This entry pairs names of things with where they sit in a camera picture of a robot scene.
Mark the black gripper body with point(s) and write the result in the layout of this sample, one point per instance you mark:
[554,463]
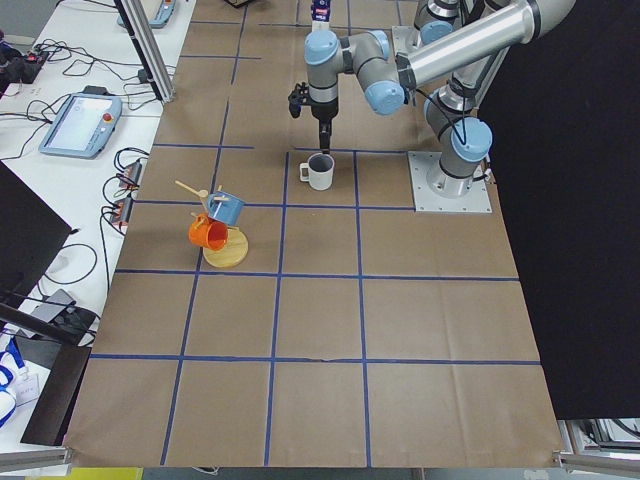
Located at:
[324,111]

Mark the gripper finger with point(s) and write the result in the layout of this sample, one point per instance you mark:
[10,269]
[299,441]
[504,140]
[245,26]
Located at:
[325,133]

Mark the white grey mug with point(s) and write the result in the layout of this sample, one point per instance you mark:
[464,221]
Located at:
[318,171]

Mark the blue white milk carton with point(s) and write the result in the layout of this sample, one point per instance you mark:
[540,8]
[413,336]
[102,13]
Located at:
[320,14]

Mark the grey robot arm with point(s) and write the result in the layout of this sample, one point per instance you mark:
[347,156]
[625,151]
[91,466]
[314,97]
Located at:
[447,38]

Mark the blue mug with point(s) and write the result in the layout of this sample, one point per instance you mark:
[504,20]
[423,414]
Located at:
[224,207]

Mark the wooden mug tree stand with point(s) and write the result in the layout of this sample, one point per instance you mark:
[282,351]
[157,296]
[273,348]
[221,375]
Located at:
[237,245]

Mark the orange mug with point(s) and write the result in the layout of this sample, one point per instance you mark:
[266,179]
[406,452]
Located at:
[207,233]

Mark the blue teach pendant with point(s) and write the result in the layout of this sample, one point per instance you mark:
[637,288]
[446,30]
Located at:
[158,12]
[83,126]

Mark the small usb hub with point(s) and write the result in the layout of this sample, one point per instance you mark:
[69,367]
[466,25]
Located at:
[129,178]
[120,215]

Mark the black monitor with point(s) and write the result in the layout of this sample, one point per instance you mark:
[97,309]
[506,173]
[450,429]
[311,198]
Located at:
[32,234]

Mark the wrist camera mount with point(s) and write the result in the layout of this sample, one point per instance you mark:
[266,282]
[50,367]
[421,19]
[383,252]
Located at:
[298,98]

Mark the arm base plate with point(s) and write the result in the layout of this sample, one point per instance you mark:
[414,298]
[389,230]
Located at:
[406,39]

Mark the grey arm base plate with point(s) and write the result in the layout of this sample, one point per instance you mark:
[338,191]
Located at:
[436,192]

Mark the aluminium frame post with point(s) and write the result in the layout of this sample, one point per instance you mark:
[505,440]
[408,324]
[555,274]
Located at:
[141,35]

